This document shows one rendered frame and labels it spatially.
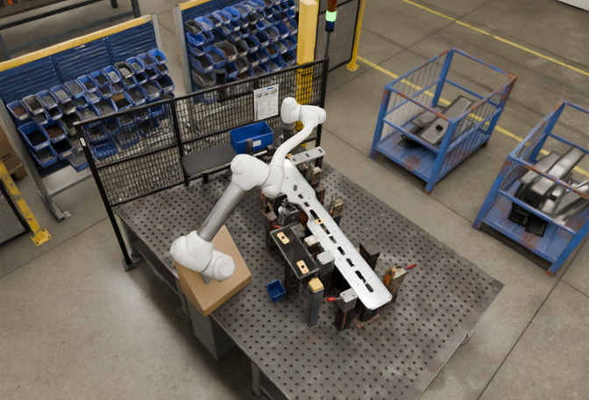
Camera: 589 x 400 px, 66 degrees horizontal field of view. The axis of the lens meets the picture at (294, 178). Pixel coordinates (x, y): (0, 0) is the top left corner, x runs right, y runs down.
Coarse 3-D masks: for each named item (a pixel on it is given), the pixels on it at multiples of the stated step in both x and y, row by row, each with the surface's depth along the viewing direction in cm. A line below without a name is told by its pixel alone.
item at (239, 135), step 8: (240, 128) 351; (248, 128) 355; (256, 128) 359; (264, 128) 362; (232, 136) 343; (240, 136) 356; (248, 136) 360; (256, 136) 364; (264, 136) 346; (272, 136) 350; (232, 144) 350; (240, 144) 340; (256, 144) 348; (264, 144) 352; (240, 152) 345
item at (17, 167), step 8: (0, 128) 421; (0, 136) 425; (0, 144) 428; (8, 144) 436; (0, 152) 432; (8, 152) 439; (8, 160) 442; (16, 160) 449; (8, 168) 447; (16, 168) 452; (24, 168) 459; (16, 176) 458
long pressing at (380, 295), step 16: (288, 160) 351; (288, 176) 337; (288, 192) 326; (304, 192) 326; (304, 208) 315; (320, 208) 316; (336, 224) 307; (320, 240) 296; (336, 256) 288; (352, 256) 288; (352, 272) 280; (368, 272) 280; (352, 288) 272; (384, 288) 273; (368, 304) 264
